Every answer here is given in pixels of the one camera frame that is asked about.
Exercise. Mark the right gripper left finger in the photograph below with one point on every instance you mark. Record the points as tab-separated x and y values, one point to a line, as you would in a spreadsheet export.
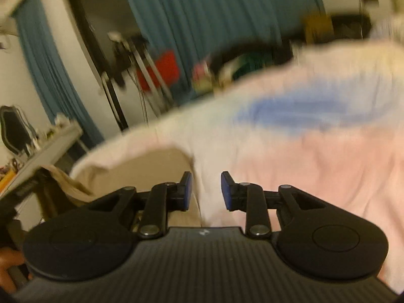
163	199

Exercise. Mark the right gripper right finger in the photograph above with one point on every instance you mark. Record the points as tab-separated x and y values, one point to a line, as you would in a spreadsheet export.
250	199

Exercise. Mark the tan t-shirt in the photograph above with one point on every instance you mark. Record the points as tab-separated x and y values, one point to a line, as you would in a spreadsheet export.
62	193

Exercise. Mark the pile of mixed clothes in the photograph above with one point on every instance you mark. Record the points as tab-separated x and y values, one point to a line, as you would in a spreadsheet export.
222	68

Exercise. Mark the person left hand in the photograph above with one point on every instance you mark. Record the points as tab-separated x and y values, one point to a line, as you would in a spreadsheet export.
9	258

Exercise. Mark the pastel tie-dye duvet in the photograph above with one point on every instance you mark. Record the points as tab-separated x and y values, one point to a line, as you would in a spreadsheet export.
330	122

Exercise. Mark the red cloth bag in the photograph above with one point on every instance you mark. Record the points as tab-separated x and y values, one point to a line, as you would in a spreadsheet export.
167	67

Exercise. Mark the white dressing table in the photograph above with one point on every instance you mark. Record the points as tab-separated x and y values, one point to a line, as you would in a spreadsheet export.
61	151

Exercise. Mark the blue curtain left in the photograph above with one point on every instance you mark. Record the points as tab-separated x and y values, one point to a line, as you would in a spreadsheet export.
50	78

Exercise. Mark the blue curtain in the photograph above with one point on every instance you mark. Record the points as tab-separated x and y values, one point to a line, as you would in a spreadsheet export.
50	78
193	29

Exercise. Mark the orange tray with clutter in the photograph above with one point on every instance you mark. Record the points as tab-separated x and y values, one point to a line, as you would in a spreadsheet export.
7	173

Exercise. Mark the blue curtain right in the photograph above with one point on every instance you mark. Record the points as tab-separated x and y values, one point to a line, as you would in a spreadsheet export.
193	29

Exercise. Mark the black sofa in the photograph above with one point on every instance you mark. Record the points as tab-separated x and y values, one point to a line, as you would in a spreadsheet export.
351	26

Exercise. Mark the dark window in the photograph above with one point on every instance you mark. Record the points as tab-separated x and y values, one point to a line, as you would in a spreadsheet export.
95	20

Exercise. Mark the black wavy frame mirror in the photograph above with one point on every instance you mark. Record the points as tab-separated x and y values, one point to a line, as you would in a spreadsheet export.
15	130

